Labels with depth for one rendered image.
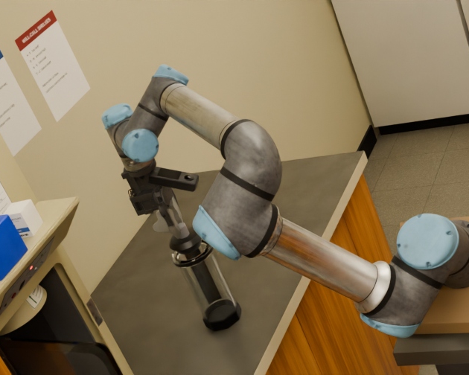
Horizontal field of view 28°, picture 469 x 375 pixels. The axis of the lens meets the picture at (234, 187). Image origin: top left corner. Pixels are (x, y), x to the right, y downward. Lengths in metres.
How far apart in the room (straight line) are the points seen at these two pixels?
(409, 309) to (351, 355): 0.91
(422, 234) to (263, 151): 0.38
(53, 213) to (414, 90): 3.12
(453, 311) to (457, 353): 0.09
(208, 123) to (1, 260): 0.49
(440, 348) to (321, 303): 0.62
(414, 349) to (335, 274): 0.35
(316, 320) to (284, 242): 0.83
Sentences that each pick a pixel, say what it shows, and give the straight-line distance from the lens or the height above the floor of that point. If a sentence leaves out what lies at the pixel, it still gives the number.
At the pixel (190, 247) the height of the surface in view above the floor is 1.20.
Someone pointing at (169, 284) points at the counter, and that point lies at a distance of 2.70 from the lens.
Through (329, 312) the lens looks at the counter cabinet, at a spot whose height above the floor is 0.72.
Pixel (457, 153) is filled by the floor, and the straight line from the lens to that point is 4.72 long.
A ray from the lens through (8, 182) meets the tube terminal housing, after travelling 2.04.
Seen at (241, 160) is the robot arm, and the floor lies 1.56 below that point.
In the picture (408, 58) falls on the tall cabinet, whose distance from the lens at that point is 4.79.
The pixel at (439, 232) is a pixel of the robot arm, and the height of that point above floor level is 1.24.
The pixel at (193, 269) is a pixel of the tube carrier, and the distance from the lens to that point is 2.32.
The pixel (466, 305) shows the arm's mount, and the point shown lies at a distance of 2.12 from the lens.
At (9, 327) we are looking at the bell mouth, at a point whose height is 1.33.
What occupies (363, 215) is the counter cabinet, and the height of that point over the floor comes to 0.76.
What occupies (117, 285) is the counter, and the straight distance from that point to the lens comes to 2.83.
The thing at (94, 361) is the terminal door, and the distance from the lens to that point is 1.79.
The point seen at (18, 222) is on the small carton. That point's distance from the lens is 1.95.
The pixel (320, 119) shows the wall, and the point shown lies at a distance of 4.47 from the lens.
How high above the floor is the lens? 2.30
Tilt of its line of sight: 26 degrees down
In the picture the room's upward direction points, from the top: 23 degrees counter-clockwise
